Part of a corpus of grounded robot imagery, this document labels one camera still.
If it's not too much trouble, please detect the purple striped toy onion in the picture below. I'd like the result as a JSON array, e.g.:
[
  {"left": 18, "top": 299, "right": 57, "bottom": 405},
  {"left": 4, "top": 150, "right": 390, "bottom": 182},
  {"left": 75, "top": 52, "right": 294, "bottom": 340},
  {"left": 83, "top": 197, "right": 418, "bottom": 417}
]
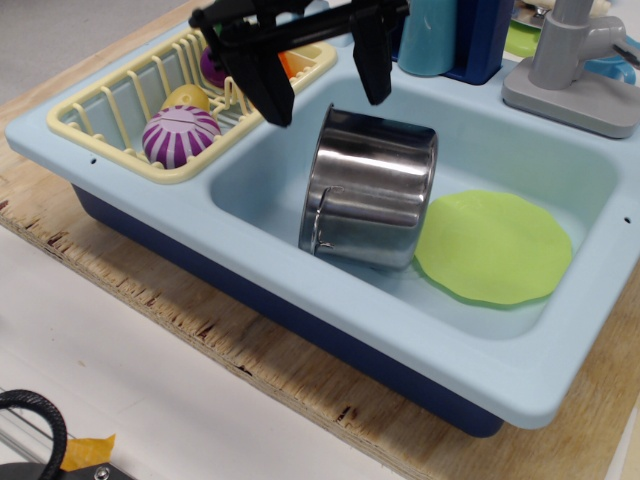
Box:
[{"left": 142, "top": 105, "right": 221, "bottom": 170}]

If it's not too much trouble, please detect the green plate behind faucet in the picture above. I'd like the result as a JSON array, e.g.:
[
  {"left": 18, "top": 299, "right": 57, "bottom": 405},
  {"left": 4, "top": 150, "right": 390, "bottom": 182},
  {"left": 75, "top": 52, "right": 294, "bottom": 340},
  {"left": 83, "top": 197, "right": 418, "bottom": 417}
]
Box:
[{"left": 505, "top": 21, "right": 541, "bottom": 58}]

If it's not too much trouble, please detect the teal plastic cup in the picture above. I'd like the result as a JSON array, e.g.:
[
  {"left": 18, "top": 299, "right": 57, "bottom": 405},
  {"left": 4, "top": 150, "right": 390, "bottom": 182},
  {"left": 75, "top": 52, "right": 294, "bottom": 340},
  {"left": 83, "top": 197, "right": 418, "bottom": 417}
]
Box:
[{"left": 397, "top": 0, "right": 458, "bottom": 77}]

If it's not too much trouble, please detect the black braided cable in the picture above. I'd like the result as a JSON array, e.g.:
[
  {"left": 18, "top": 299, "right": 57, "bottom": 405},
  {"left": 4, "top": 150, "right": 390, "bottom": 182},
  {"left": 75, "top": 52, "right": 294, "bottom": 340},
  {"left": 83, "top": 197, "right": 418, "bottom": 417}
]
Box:
[{"left": 0, "top": 389, "right": 68, "bottom": 480}]

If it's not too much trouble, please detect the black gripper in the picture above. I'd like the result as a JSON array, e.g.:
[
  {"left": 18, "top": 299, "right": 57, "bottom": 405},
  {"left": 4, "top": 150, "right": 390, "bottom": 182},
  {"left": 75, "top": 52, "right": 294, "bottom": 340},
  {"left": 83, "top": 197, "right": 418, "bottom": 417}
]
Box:
[{"left": 188, "top": 1, "right": 409, "bottom": 127}]

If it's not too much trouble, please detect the light blue toy sink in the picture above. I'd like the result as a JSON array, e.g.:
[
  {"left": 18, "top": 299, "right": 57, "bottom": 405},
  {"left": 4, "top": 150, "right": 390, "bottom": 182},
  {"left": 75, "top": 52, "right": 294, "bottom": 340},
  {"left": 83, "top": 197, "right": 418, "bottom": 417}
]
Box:
[{"left": 5, "top": 26, "right": 639, "bottom": 437}]

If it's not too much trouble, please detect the orange toy carrot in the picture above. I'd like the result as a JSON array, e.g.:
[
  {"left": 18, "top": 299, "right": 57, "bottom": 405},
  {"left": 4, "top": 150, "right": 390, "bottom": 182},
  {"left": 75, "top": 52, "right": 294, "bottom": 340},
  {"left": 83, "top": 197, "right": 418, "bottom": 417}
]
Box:
[{"left": 278, "top": 52, "right": 297, "bottom": 79}]

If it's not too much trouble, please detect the cream dish drying rack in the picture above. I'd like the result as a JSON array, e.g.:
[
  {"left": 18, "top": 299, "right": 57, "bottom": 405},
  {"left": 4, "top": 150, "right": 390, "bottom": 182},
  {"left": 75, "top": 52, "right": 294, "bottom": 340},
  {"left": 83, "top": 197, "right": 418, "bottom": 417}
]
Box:
[{"left": 46, "top": 23, "right": 339, "bottom": 186}]

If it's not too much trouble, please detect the grey toy faucet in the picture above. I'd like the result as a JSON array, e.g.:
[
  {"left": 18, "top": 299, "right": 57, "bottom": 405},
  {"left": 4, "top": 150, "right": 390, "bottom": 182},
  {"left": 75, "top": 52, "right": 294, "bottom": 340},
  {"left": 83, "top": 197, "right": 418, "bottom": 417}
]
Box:
[{"left": 502, "top": 0, "right": 639, "bottom": 139}]

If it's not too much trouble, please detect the yellow tape piece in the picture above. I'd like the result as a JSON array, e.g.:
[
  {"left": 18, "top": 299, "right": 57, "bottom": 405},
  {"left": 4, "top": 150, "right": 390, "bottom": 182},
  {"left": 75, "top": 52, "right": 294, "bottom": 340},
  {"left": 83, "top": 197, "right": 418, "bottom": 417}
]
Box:
[{"left": 60, "top": 434, "right": 116, "bottom": 472}]

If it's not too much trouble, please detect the green plastic plate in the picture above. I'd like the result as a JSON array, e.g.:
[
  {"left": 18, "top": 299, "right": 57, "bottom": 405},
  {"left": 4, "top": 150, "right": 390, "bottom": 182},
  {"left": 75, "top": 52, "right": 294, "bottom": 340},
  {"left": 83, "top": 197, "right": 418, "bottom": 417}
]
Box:
[{"left": 414, "top": 190, "right": 573, "bottom": 305}]

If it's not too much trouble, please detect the dark blue cup holder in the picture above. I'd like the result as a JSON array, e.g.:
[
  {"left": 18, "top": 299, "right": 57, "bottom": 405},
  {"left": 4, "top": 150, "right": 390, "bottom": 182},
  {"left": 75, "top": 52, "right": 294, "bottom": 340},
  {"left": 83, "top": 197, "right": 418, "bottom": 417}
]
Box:
[{"left": 392, "top": 0, "right": 513, "bottom": 85}]

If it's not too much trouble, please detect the purple toy eggplant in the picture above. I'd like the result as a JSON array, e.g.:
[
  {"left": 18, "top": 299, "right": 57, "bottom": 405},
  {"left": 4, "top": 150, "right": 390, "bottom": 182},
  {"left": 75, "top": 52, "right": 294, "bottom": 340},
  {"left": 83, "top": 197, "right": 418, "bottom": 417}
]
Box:
[{"left": 200, "top": 46, "right": 228, "bottom": 88}]

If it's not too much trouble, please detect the wooden plywood board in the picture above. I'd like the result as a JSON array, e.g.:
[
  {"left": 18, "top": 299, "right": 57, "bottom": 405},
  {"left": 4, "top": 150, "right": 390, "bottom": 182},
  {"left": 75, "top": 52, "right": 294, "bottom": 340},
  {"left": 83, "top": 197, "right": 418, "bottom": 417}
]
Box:
[{"left": 0, "top": 0, "right": 640, "bottom": 480}]

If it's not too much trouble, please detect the stainless steel pot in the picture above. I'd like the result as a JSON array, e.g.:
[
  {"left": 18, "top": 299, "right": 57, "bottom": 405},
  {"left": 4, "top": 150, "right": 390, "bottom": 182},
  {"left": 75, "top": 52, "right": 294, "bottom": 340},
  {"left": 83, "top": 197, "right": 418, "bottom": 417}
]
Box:
[{"left": 298, "top": 106, "right": 438, "bottom": 270}]

